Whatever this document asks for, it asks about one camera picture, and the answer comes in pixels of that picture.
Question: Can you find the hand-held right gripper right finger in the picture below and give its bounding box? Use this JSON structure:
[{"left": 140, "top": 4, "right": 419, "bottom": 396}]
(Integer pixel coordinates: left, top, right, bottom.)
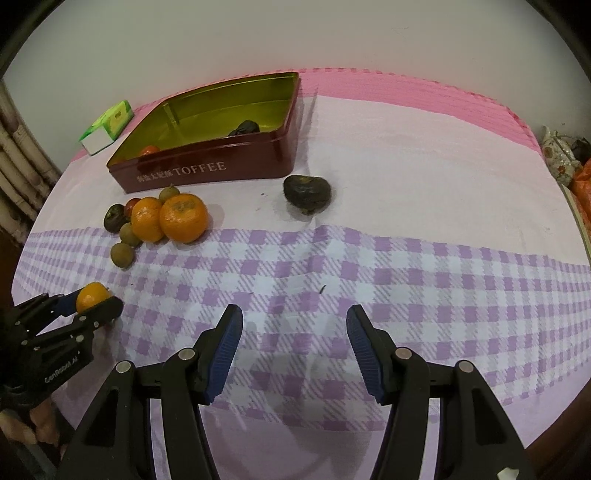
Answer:
[{"left": 346, "top": 305, "right": 536, "bottom": 480}]

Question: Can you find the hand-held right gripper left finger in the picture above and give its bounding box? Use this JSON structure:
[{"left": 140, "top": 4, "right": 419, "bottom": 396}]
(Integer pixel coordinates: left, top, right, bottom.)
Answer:
[{"left": 55, "top": 305, "right": 244, "bottom": 480}]

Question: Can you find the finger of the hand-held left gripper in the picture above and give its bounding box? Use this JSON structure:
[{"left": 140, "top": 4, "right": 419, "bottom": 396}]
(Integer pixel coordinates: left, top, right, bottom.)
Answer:
[
  {"left": 11, "top": 293, "right": 83, "bottom": 334},
  {"left": 27, "top": 298, "right": 123, "bottom": 352}
]

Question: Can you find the small orange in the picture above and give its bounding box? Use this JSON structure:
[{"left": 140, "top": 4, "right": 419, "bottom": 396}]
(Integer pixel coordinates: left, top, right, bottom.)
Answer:
[{"left": 75, "top": 282, "right": 113, "bottom": 315}]

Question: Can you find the medium orange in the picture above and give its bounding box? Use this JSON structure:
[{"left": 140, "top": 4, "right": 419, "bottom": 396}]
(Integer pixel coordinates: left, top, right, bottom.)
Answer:
[{"left": 130, "top": 197, "right": 166, "bottom": 243}]

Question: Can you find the large orange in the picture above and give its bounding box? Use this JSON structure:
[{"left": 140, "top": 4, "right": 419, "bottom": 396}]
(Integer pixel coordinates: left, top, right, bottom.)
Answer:
[{"left": 159, "top": 194, "right": 208, "bottom": 244}]

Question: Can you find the large dark water chestnut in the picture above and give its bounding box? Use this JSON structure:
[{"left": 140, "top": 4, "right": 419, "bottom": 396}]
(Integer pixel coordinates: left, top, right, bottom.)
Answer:
[{"left": 283, "top": 175, "right": 331, "bottom": 214}]

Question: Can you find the dark red tin box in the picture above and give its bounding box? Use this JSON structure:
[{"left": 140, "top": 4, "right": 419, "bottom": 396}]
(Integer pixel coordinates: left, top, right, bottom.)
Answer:
[{"left": 107, "top": 71, "right": 302, "bottom": 195}]

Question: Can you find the person's left hand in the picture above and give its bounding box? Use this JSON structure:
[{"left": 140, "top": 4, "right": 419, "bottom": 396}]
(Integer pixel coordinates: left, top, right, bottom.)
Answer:
[{"left": 0, "top": 401, "right": 65, "bottom": 446}]

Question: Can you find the beige bamboo pattern curtain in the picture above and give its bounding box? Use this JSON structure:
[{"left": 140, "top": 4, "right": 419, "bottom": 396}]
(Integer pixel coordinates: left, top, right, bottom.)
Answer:
[{"left": 0, "top": 80, "right": 63, "bottom": 232}]

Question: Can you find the pink purple checked sheet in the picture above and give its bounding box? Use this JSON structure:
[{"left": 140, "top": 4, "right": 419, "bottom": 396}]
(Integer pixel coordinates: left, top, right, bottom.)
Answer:
[{"left": 11, "top": 67, "right": 591, "bottom": 480}]

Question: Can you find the green white tissue pack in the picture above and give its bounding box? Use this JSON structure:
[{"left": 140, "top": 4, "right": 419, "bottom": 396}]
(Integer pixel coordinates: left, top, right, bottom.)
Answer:
[{"left": 78, "top": 100, "right": 134, "bottom": 156}]

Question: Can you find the orange plastic bag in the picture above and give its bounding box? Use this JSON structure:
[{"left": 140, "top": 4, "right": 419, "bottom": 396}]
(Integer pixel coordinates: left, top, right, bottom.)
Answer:
[{"left": 570, "top": 159, "right": 591, "bottom": 217}]

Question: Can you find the floral cloth bag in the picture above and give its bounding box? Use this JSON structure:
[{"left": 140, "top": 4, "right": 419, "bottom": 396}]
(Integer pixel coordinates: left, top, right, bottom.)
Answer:
[{"left": 540, "top": 126, "right": 580, "bottom": 185}]

